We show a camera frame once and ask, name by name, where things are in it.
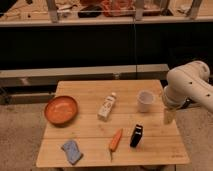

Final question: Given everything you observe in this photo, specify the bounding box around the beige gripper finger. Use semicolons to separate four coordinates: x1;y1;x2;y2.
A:
164;108;176;124

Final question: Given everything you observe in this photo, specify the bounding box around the black eraser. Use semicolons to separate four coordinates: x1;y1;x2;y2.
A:
130;124;143;148

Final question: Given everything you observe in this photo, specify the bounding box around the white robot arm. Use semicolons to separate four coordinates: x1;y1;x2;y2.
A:
162;61;213;124

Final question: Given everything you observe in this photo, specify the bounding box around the white cup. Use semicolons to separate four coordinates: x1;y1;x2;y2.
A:
137;90;155;113

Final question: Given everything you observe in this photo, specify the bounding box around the wooden table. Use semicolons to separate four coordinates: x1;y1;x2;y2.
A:
36;80;189;168

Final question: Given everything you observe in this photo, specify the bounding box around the orange carrot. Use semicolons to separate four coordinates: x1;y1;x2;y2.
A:
108;129;123;160

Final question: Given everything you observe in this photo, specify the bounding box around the white bottle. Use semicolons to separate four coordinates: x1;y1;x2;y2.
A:
98;92;116;121

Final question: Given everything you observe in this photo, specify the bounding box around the blue sponge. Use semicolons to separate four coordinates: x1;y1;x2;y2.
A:
61;140;83;165

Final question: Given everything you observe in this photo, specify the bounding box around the orange bowl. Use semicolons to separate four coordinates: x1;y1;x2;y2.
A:
44;96;78;125

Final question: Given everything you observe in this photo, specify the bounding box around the grey metal bench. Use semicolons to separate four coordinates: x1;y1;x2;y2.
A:
0;64;169;87

